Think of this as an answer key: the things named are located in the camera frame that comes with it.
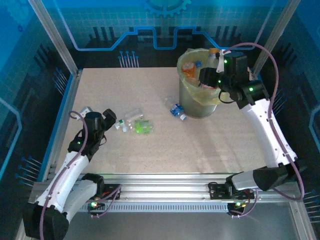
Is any orange printed plastic bottle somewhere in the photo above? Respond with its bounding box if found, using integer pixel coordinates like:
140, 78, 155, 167
181, 61, 196, 78

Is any clear unlabelled plastic bottle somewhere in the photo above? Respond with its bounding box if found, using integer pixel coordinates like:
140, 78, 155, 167
124, 108, 145, 124

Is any green label clear bottle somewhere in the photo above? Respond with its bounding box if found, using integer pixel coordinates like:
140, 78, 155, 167
114, 118, 154, 135

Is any blue label clear water bottle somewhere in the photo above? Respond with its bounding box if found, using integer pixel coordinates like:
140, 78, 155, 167
164, 96, 188, 121

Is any yellow plastic bin liner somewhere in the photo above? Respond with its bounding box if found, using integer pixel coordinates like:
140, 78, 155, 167
176, 48, 230, 106

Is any grey metal bin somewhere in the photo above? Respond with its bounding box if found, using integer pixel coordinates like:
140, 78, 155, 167
179, 79, 218, 120

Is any small LED circuit board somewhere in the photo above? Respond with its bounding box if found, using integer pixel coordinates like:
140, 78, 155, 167
232, 200, 248, 210
89, 197, 105, 210

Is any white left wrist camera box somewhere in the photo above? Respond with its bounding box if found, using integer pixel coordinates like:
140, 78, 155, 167
79, 106, 94, 119

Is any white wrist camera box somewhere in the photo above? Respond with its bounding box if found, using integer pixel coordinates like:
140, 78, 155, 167
215, 49, 227, 74
79, 106, 94, 119

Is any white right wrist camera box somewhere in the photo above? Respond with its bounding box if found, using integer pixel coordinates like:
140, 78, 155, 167
215, 49, 227, 74

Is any aluminium side frame rail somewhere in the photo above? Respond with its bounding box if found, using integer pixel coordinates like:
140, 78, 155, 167
14, 68, 84, 240
250, 67, 317, 240

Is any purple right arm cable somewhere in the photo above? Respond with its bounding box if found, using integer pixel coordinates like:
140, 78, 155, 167
219, 42, 306, 202

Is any aluminium frame post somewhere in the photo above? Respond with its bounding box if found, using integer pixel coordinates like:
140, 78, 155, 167
27, 0, 79, 76
251, 0, 301, 73

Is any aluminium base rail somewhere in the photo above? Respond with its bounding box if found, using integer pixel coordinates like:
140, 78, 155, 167
28, 171, 305, 205

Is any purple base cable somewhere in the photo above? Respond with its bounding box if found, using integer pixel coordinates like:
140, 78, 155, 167
226, 201, 257, 220
86, 186, 123, 219

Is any grey slotted cable duct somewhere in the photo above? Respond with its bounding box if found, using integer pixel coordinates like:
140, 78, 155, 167
72, 201, 232, 214

